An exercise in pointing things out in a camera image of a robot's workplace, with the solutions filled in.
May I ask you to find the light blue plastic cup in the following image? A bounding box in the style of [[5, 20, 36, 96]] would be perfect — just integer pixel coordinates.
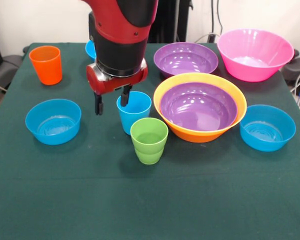
[[116, 91, 152, 136]]

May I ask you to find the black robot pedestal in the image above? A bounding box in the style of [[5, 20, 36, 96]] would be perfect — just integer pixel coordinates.
[[148, 0, 194, 43]]

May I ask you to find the pink plastic bowl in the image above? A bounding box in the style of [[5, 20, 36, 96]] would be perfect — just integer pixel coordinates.
[[216, 28, 295, 83]]

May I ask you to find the deep blue plastic bowl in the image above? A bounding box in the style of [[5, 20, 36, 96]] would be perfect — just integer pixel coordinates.
[[85, 39, 97, 61]]

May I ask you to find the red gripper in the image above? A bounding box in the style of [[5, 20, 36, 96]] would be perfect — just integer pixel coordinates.
[[86, 58, 149, 116]]

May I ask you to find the orange plastic cup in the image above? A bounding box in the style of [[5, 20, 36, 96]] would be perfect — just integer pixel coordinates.
[[28, 45, 63, 86]]

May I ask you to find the orange plastic bowl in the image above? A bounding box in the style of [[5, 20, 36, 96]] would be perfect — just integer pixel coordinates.
[[153, 72, 248, 144]]

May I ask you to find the black wall cable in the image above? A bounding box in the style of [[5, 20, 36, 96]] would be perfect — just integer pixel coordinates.
[[210, 0, 215, 35], [216, 0, 224, 34]]

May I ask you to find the shallow blue plastic bowl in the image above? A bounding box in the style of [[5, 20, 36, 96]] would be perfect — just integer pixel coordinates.
[[25, 98, 82, 146], [239, 104, 297, 153]]

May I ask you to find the dark green tablecloth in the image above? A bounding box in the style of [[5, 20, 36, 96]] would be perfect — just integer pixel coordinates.
[[0, 42, 300, 240]]

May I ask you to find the grey cable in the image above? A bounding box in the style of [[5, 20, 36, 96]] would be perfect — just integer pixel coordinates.
[[194, 32, 220, 44]]

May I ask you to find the green plastic cup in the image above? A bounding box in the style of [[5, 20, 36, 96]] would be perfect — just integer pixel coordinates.
[[129, 117, 169, 165]]

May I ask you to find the purple plastic bowl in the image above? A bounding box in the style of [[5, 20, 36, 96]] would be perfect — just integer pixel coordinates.
[[159, 81, 239, 132], [153, 41, 219, 78]]

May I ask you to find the black rounded equipment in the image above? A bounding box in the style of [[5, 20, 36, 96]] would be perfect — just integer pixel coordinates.
[[281, 49, 300, 86]]

